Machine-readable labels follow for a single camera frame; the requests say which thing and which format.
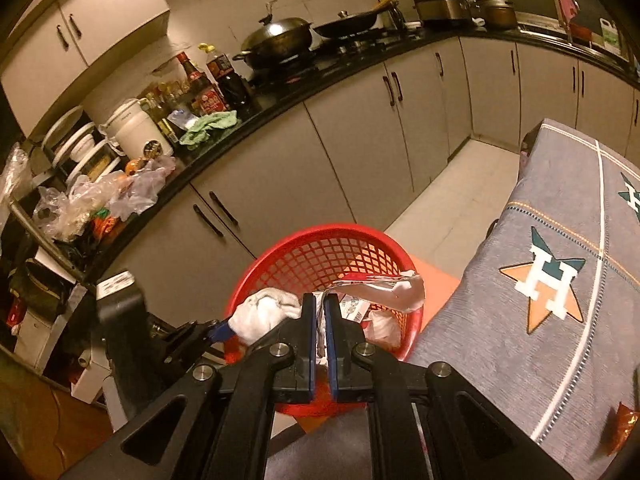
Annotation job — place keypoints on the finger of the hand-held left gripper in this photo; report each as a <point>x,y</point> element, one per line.
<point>217,331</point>

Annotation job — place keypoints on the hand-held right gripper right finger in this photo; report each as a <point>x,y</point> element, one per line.
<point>332,355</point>

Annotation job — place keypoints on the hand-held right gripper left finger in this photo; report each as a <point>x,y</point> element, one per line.
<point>309,355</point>

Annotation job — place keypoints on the white medicine box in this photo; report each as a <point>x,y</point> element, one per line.
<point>353,308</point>

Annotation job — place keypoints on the white cloth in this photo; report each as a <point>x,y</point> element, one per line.
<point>265,310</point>

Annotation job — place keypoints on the clear plastic wrap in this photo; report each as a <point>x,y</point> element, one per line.
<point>400,292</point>

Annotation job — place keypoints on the red plastic basket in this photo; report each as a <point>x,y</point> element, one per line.
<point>325,255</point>

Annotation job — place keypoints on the pile of clear plastic bags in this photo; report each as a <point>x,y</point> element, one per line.
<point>100,195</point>

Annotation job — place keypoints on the grey star print tablecloth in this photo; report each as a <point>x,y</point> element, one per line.
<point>525,360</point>

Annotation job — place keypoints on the white dish rack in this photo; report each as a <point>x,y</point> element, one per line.
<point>75,145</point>

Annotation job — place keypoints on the green dish cloth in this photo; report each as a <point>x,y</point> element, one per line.
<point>210,127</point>

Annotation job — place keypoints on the white round canister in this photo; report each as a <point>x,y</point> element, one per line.
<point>137,127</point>

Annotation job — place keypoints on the beige lower kitchen cabinets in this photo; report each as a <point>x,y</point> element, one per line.
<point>350,125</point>

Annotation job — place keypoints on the black kitchen countertop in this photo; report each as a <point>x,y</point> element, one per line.
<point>280,97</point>

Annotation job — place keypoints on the red label soy sauce bottle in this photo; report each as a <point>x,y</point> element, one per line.
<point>205,87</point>

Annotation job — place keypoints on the dark liquid plastic bottle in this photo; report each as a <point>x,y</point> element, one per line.
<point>227,75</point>

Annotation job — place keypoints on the red sauce packet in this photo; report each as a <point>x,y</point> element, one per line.
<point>625,427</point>

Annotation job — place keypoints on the wok with metal lid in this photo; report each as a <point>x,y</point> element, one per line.
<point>277,35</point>

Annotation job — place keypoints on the black gas stove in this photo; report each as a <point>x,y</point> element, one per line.
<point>345,42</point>

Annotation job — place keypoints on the beige upper kitchen cabinet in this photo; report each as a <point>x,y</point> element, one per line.
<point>85,25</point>

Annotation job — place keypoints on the black frying pan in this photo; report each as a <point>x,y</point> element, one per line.
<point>350,22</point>

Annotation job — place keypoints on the metal kettle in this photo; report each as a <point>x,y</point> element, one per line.
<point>395,15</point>

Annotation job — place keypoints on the steel rice cooker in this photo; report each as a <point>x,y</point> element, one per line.
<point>442,9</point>

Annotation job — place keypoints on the metal cooking pot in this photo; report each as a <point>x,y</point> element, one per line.
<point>496,12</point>

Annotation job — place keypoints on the pink rubber glove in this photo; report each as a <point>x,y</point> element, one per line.
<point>569,7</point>

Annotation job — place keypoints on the green label detergent bottle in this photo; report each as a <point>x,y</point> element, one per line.
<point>611,35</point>

